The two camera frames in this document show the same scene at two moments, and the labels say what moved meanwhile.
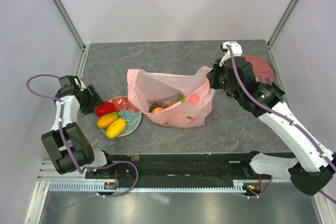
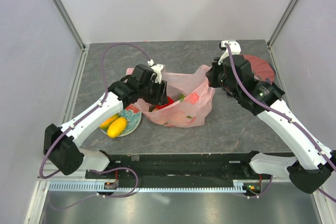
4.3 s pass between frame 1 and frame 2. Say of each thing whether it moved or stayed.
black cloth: stayed
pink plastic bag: stayed
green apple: stayed
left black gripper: moved
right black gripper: stayed
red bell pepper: moved
